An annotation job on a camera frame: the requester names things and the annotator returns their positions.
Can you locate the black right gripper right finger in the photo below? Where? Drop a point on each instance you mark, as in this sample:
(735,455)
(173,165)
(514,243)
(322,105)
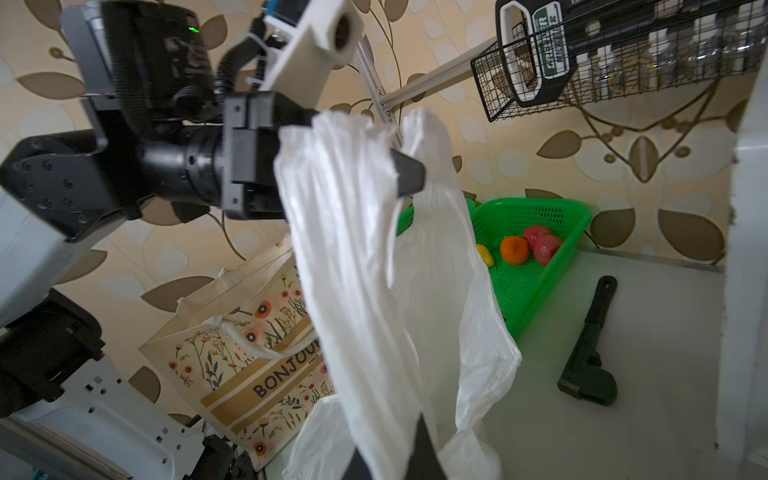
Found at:
(424,463)

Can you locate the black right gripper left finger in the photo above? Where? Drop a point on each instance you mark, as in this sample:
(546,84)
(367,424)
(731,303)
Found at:
(357,468)

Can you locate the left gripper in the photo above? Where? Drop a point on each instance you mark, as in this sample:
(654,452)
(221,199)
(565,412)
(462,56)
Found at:
(250,145)

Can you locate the yellow lemon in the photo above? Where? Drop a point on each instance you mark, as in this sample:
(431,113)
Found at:
(486,256)

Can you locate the orange fruit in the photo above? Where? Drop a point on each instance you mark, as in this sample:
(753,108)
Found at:
(514,250)

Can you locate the white plastic bag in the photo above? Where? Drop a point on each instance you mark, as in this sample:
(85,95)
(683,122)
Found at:
(399,297)

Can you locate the cream floral tote bag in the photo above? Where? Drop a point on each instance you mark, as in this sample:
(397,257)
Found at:
(243,352)

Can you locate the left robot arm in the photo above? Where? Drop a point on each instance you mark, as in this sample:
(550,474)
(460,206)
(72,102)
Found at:
(165,123)

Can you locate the pink red apple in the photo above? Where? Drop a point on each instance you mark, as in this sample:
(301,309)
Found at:
(542,243)

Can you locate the right green fruit basket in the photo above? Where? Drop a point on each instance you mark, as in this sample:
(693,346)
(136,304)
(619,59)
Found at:
(521,290)

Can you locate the dark green pipe wrench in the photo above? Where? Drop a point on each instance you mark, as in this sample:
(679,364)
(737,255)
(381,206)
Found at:
(583,376)

